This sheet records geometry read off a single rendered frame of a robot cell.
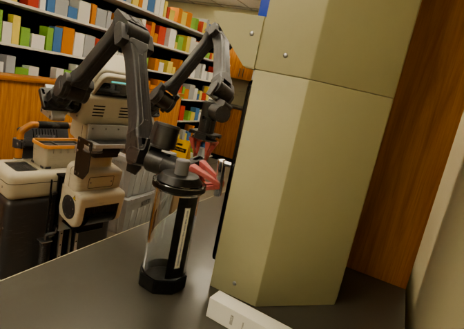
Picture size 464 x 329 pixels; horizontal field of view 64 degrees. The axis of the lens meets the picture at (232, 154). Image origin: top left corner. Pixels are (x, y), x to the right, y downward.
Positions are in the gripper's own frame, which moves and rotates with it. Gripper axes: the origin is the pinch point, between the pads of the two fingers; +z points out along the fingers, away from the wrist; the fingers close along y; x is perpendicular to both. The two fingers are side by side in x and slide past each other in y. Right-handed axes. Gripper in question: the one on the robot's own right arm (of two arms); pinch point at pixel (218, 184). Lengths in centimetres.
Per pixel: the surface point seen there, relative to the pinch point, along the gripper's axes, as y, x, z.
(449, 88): 35, -28, 40
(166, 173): -14.3, -5.1, -4.6
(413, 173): 32, -6, 39
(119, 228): 134, 130, -146
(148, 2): 264, -47, -242
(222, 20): -1.4, -34.9, -4.2
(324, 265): 2.8, 10.9, 26.8
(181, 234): -15.2, 5.8, 1.1
